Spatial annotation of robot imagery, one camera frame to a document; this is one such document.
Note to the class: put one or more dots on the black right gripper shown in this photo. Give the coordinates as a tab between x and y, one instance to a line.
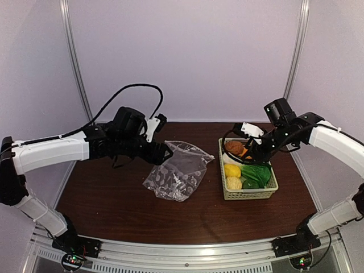
256	151

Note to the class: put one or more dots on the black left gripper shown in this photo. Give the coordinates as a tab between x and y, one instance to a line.
158	159

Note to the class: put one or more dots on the brown potato toy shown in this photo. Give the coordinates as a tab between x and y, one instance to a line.
234	147

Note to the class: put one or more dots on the green bok choy toy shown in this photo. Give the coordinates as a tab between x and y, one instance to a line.
261	173

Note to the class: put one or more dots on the clear zip top bag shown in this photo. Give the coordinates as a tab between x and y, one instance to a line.
179	176

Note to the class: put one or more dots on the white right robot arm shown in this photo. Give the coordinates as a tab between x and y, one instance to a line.
290	129

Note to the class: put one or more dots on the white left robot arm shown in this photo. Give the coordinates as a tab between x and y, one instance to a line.
21	157

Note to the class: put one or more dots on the green pepper toy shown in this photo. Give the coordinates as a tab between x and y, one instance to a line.
250	184

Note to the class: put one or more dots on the yellow lemon toy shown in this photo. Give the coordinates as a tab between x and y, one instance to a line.
232	170

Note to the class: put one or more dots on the pale green perforated basket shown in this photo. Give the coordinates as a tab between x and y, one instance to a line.
245	194

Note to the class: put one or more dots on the beige walnut toy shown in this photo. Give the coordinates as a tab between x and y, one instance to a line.
233	183

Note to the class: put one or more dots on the right circuit board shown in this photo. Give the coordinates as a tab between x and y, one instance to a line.
301	262

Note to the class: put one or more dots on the circuit board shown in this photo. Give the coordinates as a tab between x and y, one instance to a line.
301	262
71	262

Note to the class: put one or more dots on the left circuit board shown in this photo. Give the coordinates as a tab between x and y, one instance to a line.
71	262

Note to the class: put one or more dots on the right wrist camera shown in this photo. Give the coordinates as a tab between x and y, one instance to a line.
248	130

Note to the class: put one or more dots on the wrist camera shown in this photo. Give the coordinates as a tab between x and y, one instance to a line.
248	130
154	125

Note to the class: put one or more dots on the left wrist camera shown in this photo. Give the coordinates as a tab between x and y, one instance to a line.
154	125

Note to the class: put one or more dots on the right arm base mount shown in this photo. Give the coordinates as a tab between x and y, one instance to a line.
294	244

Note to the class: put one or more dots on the aluminium front rail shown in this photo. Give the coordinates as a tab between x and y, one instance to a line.
250	256

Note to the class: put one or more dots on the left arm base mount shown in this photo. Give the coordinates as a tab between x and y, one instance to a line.
74	244

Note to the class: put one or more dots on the right aluminium corner post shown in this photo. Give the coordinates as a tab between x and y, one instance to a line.
298	47

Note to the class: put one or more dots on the aluminium corner post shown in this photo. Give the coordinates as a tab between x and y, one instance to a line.
298	47
75	65

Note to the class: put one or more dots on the left aluminium corner post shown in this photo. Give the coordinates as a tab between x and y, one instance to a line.
75	65

